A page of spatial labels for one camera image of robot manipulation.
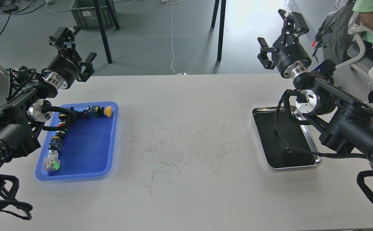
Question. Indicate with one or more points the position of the blue plastic tray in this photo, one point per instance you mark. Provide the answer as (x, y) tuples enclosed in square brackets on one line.
[(88, 146)]

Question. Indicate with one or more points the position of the yellow push button switch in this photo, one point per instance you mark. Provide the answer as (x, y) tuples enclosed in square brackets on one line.
[(98, 111)]

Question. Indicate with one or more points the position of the white office chair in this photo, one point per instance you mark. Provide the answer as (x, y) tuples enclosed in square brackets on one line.
[(358, 61)]

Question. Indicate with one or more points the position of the silver metal tray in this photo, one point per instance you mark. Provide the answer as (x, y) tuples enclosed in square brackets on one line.
[(294, 136)]

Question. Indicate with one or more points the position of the white green switch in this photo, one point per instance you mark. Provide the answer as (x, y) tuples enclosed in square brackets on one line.
[(52, 162)]

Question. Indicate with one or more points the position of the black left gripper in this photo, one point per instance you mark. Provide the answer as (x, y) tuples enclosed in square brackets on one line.
[(61, 72)]

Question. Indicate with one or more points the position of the grey backpack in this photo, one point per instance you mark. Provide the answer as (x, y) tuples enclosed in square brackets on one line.
[(332, 36)]

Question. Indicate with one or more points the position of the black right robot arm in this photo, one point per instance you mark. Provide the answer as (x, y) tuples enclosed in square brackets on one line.
[(344, 121)]

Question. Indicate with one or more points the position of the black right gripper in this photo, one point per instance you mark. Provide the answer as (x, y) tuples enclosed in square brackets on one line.
[(294, 26)]

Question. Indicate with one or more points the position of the green push button switch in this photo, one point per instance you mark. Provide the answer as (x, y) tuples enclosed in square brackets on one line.
[(61, 133)]

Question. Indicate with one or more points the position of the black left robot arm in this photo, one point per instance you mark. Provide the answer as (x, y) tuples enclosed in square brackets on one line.
[(27, 111)]

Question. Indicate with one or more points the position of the black table leg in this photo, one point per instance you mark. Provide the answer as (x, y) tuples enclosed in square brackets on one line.
[(222, 4), (112, 12)]

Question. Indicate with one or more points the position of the black table leg right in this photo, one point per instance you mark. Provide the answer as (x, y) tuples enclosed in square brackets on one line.
[(222, 4)]

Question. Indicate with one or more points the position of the blue black switch block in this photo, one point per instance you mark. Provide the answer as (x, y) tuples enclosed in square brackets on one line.
[(56, 143)]

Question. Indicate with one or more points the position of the black table leg left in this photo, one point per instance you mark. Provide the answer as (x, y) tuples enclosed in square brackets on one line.
[(112, 12)]

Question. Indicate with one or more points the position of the grey plastic crate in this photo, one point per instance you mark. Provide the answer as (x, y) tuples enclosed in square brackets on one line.
[(85, 16)]

